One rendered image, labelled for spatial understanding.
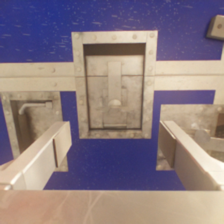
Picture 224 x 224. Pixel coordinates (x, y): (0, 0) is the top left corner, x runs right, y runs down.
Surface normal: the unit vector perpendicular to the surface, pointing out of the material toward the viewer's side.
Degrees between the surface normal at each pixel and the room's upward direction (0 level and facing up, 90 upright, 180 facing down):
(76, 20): 90
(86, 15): 90
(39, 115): 90
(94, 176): 90
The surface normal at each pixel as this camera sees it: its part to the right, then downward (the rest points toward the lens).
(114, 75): -0.02, 0.28
